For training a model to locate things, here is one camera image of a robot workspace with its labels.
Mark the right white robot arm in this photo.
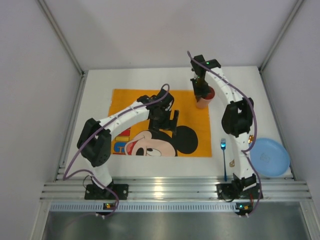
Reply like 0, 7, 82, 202
190, 55, 257, 202

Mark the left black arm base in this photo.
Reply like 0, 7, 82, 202
84, 181, 129, 200

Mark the aluminium mounting rail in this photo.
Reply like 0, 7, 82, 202
39, 160, 312, 202

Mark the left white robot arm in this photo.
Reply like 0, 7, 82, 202
76, 89, 179, 189

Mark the pink plastic cup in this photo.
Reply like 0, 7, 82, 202
195, 86, 215, 109

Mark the light blue plate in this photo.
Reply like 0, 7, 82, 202
250, 137, 291, 178

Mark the orange Mickey Mouse placemat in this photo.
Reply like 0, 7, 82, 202
111, 90, 212, 157

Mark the blue metal fork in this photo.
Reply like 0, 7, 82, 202
220, 138, 228, 182

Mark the perforated cable duct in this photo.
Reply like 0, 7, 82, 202
50, 202, 252, 213

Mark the gold ornate spoon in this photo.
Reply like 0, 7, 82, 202
229, 133, 255, 168

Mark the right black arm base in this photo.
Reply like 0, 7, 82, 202
216, 183, 262, 202

